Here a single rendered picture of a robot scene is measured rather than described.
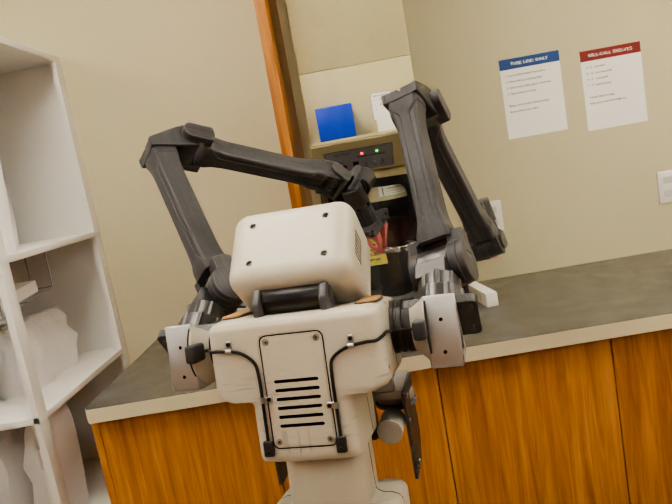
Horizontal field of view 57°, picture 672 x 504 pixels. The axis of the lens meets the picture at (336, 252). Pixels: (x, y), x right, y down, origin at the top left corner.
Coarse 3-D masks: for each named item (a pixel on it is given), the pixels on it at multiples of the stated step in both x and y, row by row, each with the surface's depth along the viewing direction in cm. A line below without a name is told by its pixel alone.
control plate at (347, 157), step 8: (384, 144) 169; (336, 152) 170; (344, 152) 170; (352, 152) 170; (368, 152) 171; (376, 152) 171; (384, 152) 172; (392, 152) 172; (336, 160) 172; (344, 160) 172; (352, 160) 173; (360, 160) 173; (368, 160) 173; (376, 160) 174; (384, 160) 174; (392, 160) 174; (352, 168) 175
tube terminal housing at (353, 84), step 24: (336, 72) 175; (360, 72) 175; (384, 72) 175; (408, 72) 175; (312, 96) 177; (336, 96) 176; (360, 96) 176; (312, 120) 178; (360, 120) 177; (384, 168) 179
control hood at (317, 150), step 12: (384, 132) 166; (396, 132) 167; (312, 144) 167; (324, 144) 167; (336, 144) 167; (348, 144) 168; (360, 144) 168; (372, 144) 169; (396, 144) 170; (312, 156) 170; (396, 156) 174; (372, 168) 176
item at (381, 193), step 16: (400, 176) 162; (384, 192) 166; (400, 192) 163; (384, 208) 167; (400, 208) 164; (400, 224) 165; (416, 224) 162; (400, 240) 166; (416, 240) 163; (400, 256) 167; (384, 272) 172; (400, 272) 168; (384, 288) 173; (400, 288) 170
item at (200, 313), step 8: (192, 304) 112; (200, 304) 111; (208, 304) 111; (216, 304) 112; (192, 312) 109; (200, 312) 109; (208, 312) 110; (216, 312) 112; (184, 320) 109; (192, 320) 108; (200, 320) 108; (208, 320) 108; (216, 320) 109; (200, 328) 106; (208, 328) 105; (160, 336) 107
